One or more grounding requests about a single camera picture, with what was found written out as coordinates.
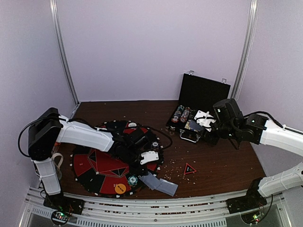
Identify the purple 500 poker chip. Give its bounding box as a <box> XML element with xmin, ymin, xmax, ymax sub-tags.
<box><xmin>151</xmin><ymin>141</ymin><xmax>159</xmax><ymax>148</ymax></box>

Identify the clear dealer button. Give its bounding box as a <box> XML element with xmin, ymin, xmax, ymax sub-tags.
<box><xmin>127</xmin><ymin>122</ymin><xmax>137</xmax><ymax>129</ymax></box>

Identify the orange big blind button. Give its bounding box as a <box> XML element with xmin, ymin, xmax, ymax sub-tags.
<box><xmin>115</xmin><ymin>183</ymin><xmax>126</xmax><ymax>194</ymax></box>

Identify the dealt blue card pair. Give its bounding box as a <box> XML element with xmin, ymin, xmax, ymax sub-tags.
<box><xmin>156</xmin><ymin>178</ymin><xmax>178</xmax><ymax>196</ymax></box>

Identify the grey playing card deck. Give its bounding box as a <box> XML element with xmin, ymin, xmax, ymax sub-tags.
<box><xmin>189</xmin><ymin>120</ymin><xmax>204</xmax><ymax>132</ymax></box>

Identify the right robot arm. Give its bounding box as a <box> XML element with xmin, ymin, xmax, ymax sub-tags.
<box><xmin>195</xmin><ymin>98</ymin><xmax>303</xmax><ymax>209</ymax></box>

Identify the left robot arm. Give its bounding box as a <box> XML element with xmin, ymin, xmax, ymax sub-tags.
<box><xmin>22</xmin><ymin>107</ymin><xmax>166</xmax><ymax>210</ymax></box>

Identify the black poker chip case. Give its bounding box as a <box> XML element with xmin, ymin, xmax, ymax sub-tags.
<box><xmin>166</xmin><ymin>73</ymin><xmax>231</xmax><ymax>143</ymax></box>

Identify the left inner poker chip row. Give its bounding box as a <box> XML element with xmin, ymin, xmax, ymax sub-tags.
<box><xmin>179</xmin><ymin>107</ymin><xmax>191</xmax><ymax>123</ymax></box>

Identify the poker chip row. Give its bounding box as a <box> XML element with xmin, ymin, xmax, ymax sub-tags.
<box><xmin>179</xmin><ymin>107</ymin><xmax>191</xmax><ymax>123</ymax></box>
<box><xmin>171</xmin><ymin>105</ymin><xmax>185</xmax><ymax>123</ymax></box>

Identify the round red black poker mat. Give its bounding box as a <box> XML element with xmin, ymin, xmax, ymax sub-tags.
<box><xmin>72</xmin><ymin>120</ymin><xmax>164</xmax><ymax>198</ymax></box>

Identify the red black triangle card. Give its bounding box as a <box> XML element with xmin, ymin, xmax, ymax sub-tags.
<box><xmin>183</xmin><ymin>163</ymin><xmax>197</xmax><ymax>175</ymax></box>

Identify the left outer poker chip row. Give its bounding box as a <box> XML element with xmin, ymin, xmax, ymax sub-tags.
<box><xmin>171</xmin><ymin>105</ymin><xmax>185</xmax><ymax>123</ymax></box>

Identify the white patterned mug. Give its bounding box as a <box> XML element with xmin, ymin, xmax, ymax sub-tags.
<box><xmin>52</xmin><ymin>153</ymin><xmax>63</xmax><ymax>180</ymax></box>

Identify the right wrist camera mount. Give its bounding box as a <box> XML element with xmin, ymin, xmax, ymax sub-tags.
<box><xmin>194</xmin><ymin>110</ymin><xmax>216</xmax><ymax>132</ymax></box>

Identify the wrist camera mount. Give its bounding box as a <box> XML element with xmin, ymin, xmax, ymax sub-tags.
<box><xmin>194</xmin><ymin>110</ymin><xmax>216</xmax><ymax>132</ymax></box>
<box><xmin>140</xmin><ymin>151</ymin><xmax>159</xmax><ymax>165</ymax></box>

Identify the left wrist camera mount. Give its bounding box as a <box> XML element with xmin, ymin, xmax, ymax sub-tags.
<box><xmin>140</xmin><ymin>151</ymin><xmax>159</xmax><ymax>165</ymax></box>

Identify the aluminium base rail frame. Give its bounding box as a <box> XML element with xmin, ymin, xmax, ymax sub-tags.
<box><xmin>23</xmin><ymin>185</ymin><xmax>285</xmax><ymax>227</ymax></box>

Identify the aluminium frame post right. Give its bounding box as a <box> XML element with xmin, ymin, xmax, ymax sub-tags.
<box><xmin>231</xmin><ymin>0</ymin><xmax>258</xmax><ymax>100</ymax></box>

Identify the aluminium frame post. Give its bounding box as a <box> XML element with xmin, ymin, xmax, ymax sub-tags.
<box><xmin>49</xmin><ymin>0</ymin><xmax>80</xmax><ymax>105</ymax></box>
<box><xmin>231</xmin><ymin>0</ymin><xmax>258</xmax><ymax>100</ymax></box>

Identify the aluminium frame post left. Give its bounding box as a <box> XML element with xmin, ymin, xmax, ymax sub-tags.
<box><xmin>49</xmin><ymin>0</ymin><xmax>80</xmax><ymax>105</ymax></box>

